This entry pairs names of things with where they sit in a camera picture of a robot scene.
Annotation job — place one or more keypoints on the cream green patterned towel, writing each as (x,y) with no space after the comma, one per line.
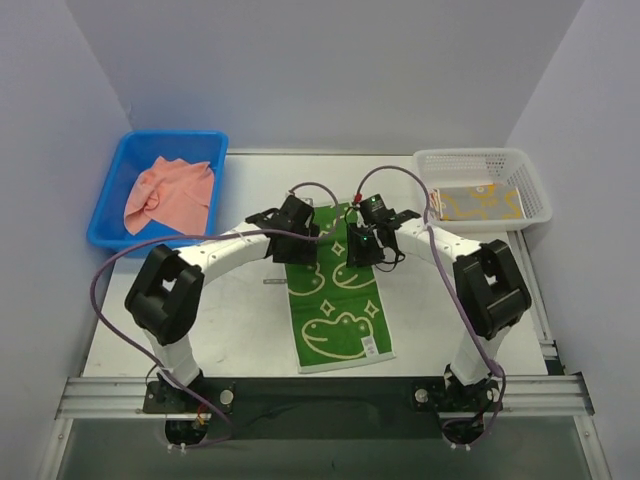
(337,316)

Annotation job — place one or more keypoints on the white perforated plastic basket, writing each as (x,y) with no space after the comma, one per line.
(470,167)

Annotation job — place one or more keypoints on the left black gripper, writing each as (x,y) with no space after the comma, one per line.
(295,248)

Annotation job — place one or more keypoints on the yellow patterned towel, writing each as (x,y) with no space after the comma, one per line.
(489,202)

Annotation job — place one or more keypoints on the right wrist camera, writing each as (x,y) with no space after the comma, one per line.
(373,210)

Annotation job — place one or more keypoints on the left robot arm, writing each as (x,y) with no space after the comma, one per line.
(165,295)

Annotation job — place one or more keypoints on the orange lion print towel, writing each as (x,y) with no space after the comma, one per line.
(435,204)

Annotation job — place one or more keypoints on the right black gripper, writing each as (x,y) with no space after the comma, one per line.
(365,251)

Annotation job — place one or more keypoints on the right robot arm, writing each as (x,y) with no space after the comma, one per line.
(483,280)

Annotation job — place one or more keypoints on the pink towel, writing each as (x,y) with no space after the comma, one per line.
(174,193)

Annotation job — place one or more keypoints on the blue plastic bin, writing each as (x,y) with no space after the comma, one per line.
(135,153)

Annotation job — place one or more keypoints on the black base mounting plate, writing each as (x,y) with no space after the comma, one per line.
(326,422)

